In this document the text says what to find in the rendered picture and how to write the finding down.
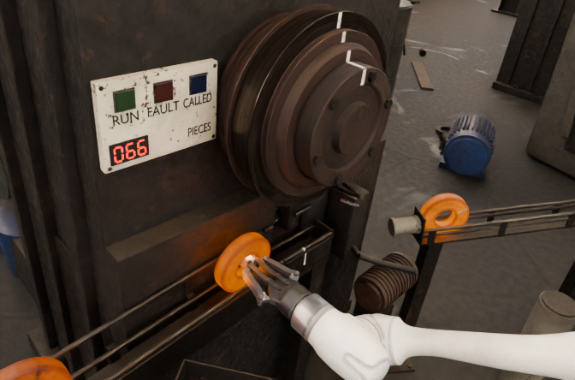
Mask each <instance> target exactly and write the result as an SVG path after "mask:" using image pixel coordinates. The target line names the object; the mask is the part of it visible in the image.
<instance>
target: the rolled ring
mask: <svg viewBox="0 0 575 380"><path fill-rule="evenodd" d="M0 380H73V379H72V377H71V375H70V373H69V372H68V370H67V368H66V367H65V365H64V364H63V363H62V362H61V361H59V360H58V359H54V358H51V357H34V358H30V359H24V360H21V361H19V362H16V363H14V364H12V365H9V366H7V367H5V368H3V369H2V370H1V371H0Z"/></svg>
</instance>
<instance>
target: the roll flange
mask: <svg viewBox="0 0 575 380"><path fill-rule="evenodd" d="M317 9H328V10H333V11H338V10H342V9H339V8H337V7H335V6H332V5H328V4H323V3H316V4H310V5H306V6H304V7H301V8H298V9H296V10H294V11H292V12H285V13H281V14H278V15H274V16H271V17H270V18H268V19H267V20H265V21H263V22H261V23H260V24H258V25H257V26H256V27H254V28H253V29H252V30H251V31H250V32H249V33H248V34H247V35H246V36H245V37H244V38H243V40H242V41H241V42H240V44H239V45H238V46H237V48H236V49H235V51H234V53H233V54H232V56H231V57H230V59H229V60H228V63H227V65H226V67H225V69H224V71H223V74H222V78H221V80H220V83H219V87H218V90H217V94H216V132H217V136H218V139H219V141H220V143H221V145H222V148H223V150H224V151H225V152H226V153H227V156H228V161H229V164H230V166H231V168H232V170H233V172H234V173H235V175H236V176H237V177H238V179H239V180H240V181H241V182H242V183H243V184H244V185H246V186H247V187H249V188H251V189H252V190H254V191H257V190H256V189H255V188H254V186H253V185H252V184H251V183H249V182H248V181H247V180H246V179H245V178H244V176H243V175H242V174H241V173H240V171H239V169H238V167H237V165H236V162H235V160H234V154H233V149H232V142H231V126H232V118H233V113H234V105H235V101H236V99H237V96H238V92H239V90H240V86H241V84H242V81H243V80H244V77H245V75H246V72H247V70H248V69H249V67H250V66H251V64H252V61H253V60H254V58H255V57H256V55H257V54H258V53H259V51H260V50H261V48H262V47H263V46H264V44H265V43H266V42H267V41H268V40H269V38H270V37H271V36H272V35H273V34H274V33H275V32H276V31H277V30H278V29H280V28H281V27H282V26H283V25H285V24H286V23H287V22H289V21H290V20H292V19H293V18H295V17H297V16H298V15H302V14H304V13H306V12H309V11H312V10H317Z"/></svg>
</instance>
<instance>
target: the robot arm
mask: <svg viewBox="0 0 575 380"><path fill-rule="evenodd" d="M240 265H241V266H242V267H243V272H242V277H243V279H244V280H245V282H246V284H247V285H248V287H249V288H250V289H251V291H252V292H253V294H254V295H255V297H256V299H257V303H258V305H259V306H261V305H262V304H263V303H270V304H271V305H273V306H276V307H277V308H278V309H279V311H280V312H281V313H282V314H283V315H284V316H285V317H286V318H288V319H289V320H290V321H291V326H292V327H293V328H294V329H295V330H296V331H297V332H298V333H299V334H301V335H302V336H303V337H304V338H305V340H306V341H308V342H309V343H310V344H311V345H312V346H313V348H314V349H315V351H316V353H317V355H318V356H319V357H320V358H321V359H322V360H323V361H324V362H325V363H326V364H327V365H328V366H329V367H330V368H331V369H332V370H333V371H335V372H336V373H337V374H338V375H340V376H341V377H342V378H344V379H345V380H383V378H384V377H385V376H386V374H387V372H388V369H389V367H390V366H391V365H402V363H403V362H404V361H405V360H406V359H407V358H409V357H412V356H435V357H442V358H447V359H455V360H458V361H463V362H467V363H472V364H476V365H484V366H488V367H493V368H497V369H502V370H507V371H516V372H522V373H527V374H533V375H538V376H544V377H552V378H558V379H562V380H575V331H574V332H567V333H559V334H549V335H509V334H495V333H482V332H467V331H453V330H432V329H423V328H417V327H412V326H409V325H407V324H405V323H404V322H403V321H402V320H401V318H400V317H394V316H389V315H384V314H380V313H374V314H364V315H359V316H356V317H354V316H352V315H350V314H348V313H342V312H339V311H338V310H336V309H335V308H334V307H333V306H332V305H331V304H330V303H328V302H327V301H326V300H325V299H323V298H322V297H321V296H320V295H319V294H312V293H311V292H310V291H309V290H307V289H306V288H305V287H304V286H302V285H300V284H299V283H298V280H299V271H297V270H291V269H289V268H288V267H286V266H284V265H282V264H280V263H278V262H276V261H275V260H273V259H271V258H269V257H267V256H263V257H262V258H257V257H256V256H254V255H253V254H252V255H249V256H248V257H246V258H245V259H244V260H243V261H242V262H241V263H240ZM258 283H259V284H260V285H261V286H262V287H264V290H265V291H266V292H267V293H268V296H267V295H266V293H265V292H263V290H262V289H261V287H260V286H259V284H258Z"/></svg>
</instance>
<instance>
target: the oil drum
mask: <svg viewBox="0 0 575 380"><path fill-rule="evenodd" d="M411 12H412V4H411V3H410V2H409V1H407V0H400V7H399V11H398V15H397V20H396V23H395V28H394V36H393V39H392V44H391V48H390V52H389V56H388V64H387V68H386V76H387V78H388V82H389V84H390V89H391V99H392V97H393V93H394V86H395V82H396V78H397V77H398V70H399V66H400V59H401V55H402V51H403V47H404V44H405V43H406V41H405V39H406V32H407V28H408V24H409V20H410V16H411Z"/></svg>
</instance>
